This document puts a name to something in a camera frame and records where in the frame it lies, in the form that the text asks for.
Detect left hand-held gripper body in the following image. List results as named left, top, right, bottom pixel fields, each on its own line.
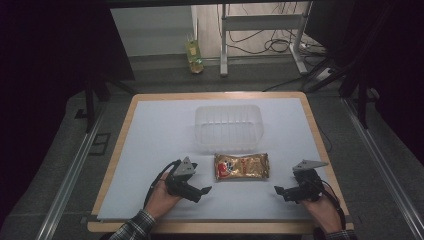
left=165, top=156, right=201, bottom=197

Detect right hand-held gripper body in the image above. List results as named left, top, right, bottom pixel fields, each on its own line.
left=291, top=159, right=330, bottom=203

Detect person's right hand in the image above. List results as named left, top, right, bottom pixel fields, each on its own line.
left=300, top=185, right=345, bottom=235

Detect person's left hand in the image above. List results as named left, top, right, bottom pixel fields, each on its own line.
left=144, top=179, right=183, bottom=221

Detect gold snack packet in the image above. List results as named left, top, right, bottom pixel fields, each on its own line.
left=213, top=152, right=270, bottom=182

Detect white table mat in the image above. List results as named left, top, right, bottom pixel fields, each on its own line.
left=96, top=97, right=350, bottom=222

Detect clear plastic container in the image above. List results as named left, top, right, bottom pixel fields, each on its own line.
left=194, top=104, right=265, bottom=155

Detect black metal stand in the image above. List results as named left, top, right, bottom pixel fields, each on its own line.
left=304, top=56, right=383, bottom=130
left=73, top=74, right=136, bottom=134

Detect yellow-green bottle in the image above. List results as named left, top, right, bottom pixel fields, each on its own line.
left=184, top=32, right=205, bottom=75

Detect white power strip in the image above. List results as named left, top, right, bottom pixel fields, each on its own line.
left=299, top=40, right=327, bottom=57

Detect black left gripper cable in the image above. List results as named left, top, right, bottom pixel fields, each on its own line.
left=142, top=159, right=183, bottom=209

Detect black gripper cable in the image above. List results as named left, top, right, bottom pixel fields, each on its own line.
left=313, top=178, right=348, bottom=232
left=142, top=159, right=183, bottom=209

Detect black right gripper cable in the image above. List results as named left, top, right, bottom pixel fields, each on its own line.
left=313, top=178, right=348, bottom=232

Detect thin black table cable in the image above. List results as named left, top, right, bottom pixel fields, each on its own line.
left=315, top=123, right=334, bottom=154

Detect aluminium rail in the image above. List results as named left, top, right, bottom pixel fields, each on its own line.
left=342, top=97, right=424, bottom=240
left=34, top=105, right=108, bottom=240

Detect black floor bracket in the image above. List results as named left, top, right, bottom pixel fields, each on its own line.
left=88, top=132, right=112, bottom=157

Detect tangle of black floor cables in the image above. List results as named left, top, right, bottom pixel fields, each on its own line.
left=216, top=3, right=329, bottom=58

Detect white metal desk frame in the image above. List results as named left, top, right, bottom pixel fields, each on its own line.
left=218, top=2, right=314, bottom=78

